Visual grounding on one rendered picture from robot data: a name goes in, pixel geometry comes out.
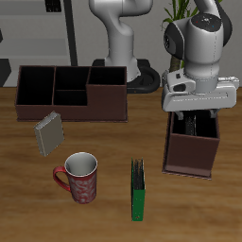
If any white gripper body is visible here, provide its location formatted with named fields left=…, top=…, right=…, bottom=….
left=161, top=76, right=241, bottom=113

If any black book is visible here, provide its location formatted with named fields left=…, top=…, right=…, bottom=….
left=184, top=113, right=199, bottom=137

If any small dark brown desk caddy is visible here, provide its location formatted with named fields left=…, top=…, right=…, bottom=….
left=162, top=110, right=221, bottom=181

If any wide dark brown desk caddy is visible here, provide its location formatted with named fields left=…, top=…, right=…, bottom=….
left=14, top=64, right=129, bottom=124

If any green book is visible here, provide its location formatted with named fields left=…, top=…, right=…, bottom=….
left=130, top=157, right=147, bottom=223

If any grey book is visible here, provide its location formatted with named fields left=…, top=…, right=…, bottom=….
left=33, top=110, right=66, bottom=157

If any red patterned mug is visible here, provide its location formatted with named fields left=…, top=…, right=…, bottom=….
left=52, top=151, right=99, bottom=205

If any white shelf unit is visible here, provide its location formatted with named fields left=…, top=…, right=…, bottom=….
left=0, top=0, right=72, bottom=67

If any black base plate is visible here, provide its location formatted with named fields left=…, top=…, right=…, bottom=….
left=91, top=58, right=162, bottom=95

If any black upright post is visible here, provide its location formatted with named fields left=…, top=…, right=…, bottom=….
left=63, top=0, right=78, bottom=67

